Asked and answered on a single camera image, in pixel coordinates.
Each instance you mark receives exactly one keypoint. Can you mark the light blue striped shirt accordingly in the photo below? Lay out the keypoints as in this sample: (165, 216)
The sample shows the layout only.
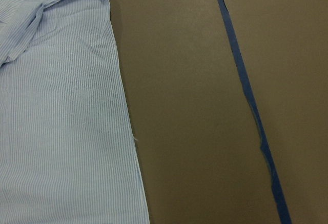
(67, 149)

